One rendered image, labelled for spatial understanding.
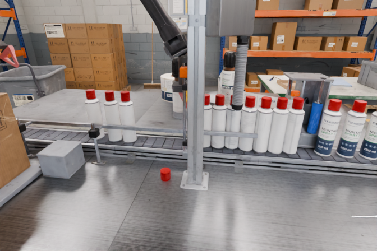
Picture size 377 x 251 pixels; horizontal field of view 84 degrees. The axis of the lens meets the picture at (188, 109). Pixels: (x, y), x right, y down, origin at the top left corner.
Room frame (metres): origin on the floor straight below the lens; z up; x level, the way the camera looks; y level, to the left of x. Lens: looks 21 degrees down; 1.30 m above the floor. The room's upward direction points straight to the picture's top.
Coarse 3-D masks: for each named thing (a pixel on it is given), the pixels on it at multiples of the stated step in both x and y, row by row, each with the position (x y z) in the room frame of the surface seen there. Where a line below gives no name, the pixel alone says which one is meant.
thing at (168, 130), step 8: (24, 120) 0.77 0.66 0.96; (32, 120) 0.77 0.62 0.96; (40, 120) 0.76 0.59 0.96; (48, 120) 0.76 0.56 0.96; (112, 128) 0.72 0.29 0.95; (120, 128) 0.71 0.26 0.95; (128, 128) 0.71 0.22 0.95; (136, 128) 0.71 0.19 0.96; (144, 128) 0.70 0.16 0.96; (152, 128) 0.70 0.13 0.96; (160, 128) 0.69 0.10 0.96; (168, 128) 0.69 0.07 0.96; (176, 128) 0.69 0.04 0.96; (232, 136) 0.66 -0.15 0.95; (240, 136) 0.65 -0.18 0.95; (248, 136) 0.65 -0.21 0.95; (256, 136) 0.65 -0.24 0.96
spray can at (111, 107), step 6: (108, 90) 0.77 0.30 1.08; (108, 96) 0.74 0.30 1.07; (108, 102) 0.74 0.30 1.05; (114, 102) 0.75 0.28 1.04; (108, 108) 0.73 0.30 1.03; (114, 108) 0.74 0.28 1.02; (108, 114) 0.74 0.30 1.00; (114, 114) 0.74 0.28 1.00; (108, 120) 0.74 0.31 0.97; (114, 120) 0.74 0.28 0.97; (108, 132) 0.74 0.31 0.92; (114, 132) 0.74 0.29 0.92; (120, 132) 0.75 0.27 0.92; (114, 138) 0.74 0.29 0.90; (120, 138) 0.75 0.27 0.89
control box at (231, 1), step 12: (216, 0) 0.54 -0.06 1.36; (228, 0) 0.55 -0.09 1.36; (240, 0) 0.59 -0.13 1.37; (252, 0) 0.63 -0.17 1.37; (216, 12) 0.54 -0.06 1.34; (228, 12) 0.55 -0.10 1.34; (240, 12) 0.59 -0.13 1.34; (252, 12) 0.64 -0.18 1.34; (216, 24) 0.53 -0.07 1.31; (228, 24) 0.55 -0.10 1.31; (240, 24) 0.59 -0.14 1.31; (252, 24) 0.64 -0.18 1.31; (216, 36) 0.54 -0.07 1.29
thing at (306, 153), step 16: (32, 128) 0.86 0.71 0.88; (112, 144) 0.72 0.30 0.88; (128, 144) 0.72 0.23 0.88; (144, 144) 0.72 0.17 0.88; (160, 144) 0.72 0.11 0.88; (176, 144) 0.72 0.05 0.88; (320, 160) 0.62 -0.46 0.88; (336, 160) 0.61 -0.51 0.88; (352, 160) 0.61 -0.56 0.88; (368, 160) 0.61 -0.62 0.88
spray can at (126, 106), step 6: (126, 96) 0.74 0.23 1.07; (120, 102) 0.75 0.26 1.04; (126, 102) 0.74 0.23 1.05; (132, 102) 0.76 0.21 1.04; (120, 108) 0.73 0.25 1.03; (126, 108) 0.73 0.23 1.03; (132, 108) 0.75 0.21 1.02; (126, 114) 0.73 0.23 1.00; (132, 114) 0.74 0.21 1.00; (126, 120) 0.73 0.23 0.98; (132, 120) 0.74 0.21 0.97; (126, 132) 0.73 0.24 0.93; (132, 132) 0.73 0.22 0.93; (126, 138) 0.73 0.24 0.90; (132, 138) 0.73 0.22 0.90
